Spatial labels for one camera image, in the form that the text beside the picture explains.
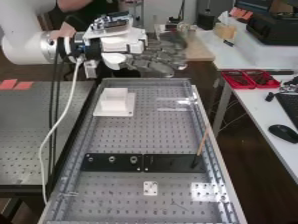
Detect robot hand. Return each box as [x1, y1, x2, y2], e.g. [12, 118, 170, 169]
[82, 11, 191, 78]

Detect person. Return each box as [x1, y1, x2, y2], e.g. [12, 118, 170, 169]
[45, 0, 134, 42]

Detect small white box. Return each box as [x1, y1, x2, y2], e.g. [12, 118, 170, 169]
[91, 87, 137, 118]

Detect wooden desk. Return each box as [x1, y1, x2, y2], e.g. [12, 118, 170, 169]
[182, 32, 216, 63]

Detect flat red pad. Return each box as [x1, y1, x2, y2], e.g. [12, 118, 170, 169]
[12, 80, 34, 91]
[0, 79, 18, 91]

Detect white desk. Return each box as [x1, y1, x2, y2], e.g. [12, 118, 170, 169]
[230, 73, 298, 185]
[194, 27, 298, 72]

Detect large black box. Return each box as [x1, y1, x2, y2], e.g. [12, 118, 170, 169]
[244, 9, 298, 47]

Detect thin stick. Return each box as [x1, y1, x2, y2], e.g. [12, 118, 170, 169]
[190, 127, 211, 169]

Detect black plate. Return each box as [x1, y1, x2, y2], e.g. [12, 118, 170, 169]
[79, 152, 207, 174]

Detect black keyboard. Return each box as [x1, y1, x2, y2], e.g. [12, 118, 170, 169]
[274, 92, 298, 132]

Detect small white square plate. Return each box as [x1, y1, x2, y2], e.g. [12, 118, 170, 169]
[142, 180, 159, 197]

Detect clear box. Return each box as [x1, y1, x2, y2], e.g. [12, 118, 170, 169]
[37, 77, 250, 224]

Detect black computer mouse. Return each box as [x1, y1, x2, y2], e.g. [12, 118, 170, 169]
[267, 124, 298, 145]

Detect black cable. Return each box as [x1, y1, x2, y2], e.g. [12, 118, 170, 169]
[46, 38, 63, 188]

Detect white cable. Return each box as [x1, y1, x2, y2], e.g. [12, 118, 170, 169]
[38, 56, 85, 205]

